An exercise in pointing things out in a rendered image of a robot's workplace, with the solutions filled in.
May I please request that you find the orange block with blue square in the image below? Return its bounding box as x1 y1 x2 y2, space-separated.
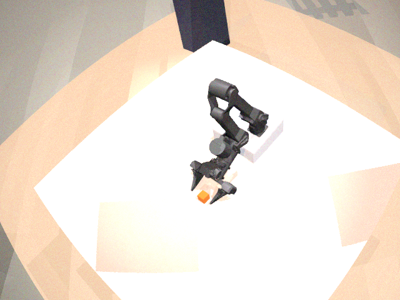
197 190 210 204

